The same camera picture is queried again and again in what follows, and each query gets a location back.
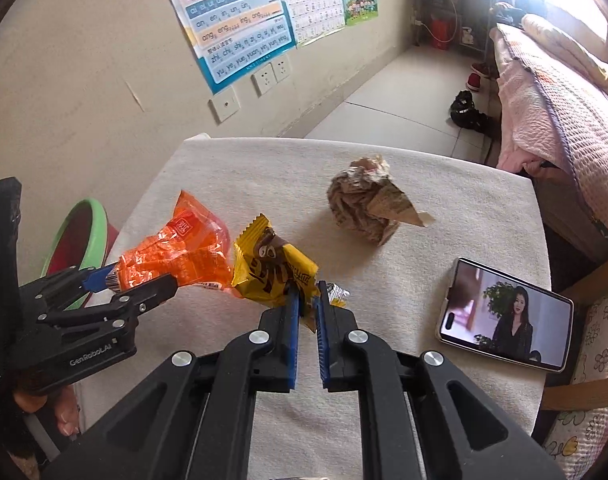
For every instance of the wooden chair with floral cushion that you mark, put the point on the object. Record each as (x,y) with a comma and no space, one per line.
(593,360)

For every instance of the green basin with red inside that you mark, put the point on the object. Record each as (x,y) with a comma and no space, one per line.
(84,240)

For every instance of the bed with pink quilt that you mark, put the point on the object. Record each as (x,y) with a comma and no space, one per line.
(558,110)

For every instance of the crumpled paper ball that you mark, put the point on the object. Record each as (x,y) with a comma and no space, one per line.
(364,200)

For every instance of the red shoes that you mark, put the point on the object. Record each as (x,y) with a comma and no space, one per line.
(481,76)

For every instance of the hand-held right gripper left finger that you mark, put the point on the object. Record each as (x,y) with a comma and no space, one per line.
(293,342)

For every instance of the orange plastic wrapper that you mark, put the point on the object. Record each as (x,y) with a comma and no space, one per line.
(194,255)

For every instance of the blue striped wall poster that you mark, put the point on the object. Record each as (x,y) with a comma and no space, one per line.
(234,25)

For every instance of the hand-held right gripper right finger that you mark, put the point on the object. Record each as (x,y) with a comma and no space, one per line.
(324,342)

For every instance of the black shoes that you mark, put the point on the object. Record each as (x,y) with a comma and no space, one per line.
(466,112)

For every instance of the red bucket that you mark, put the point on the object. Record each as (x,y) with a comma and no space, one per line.
(442,32)

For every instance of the white wall socket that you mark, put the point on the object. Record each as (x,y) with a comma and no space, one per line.
(282,68)
(264,80)

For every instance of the yellow chocolate snack wrapper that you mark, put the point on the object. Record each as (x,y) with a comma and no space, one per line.
(264,275)

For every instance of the white wall plate single hole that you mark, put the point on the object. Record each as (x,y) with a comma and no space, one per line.
(225,104)

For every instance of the person's left hand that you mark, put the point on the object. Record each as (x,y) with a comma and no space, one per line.
(64,410)

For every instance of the white chart wall poster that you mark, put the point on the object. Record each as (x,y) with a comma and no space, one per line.
(309,0)

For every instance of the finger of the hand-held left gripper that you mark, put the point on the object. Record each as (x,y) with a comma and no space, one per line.
(144,295)
(96,280)

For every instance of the smartphone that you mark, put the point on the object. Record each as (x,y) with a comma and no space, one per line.
(508,315)

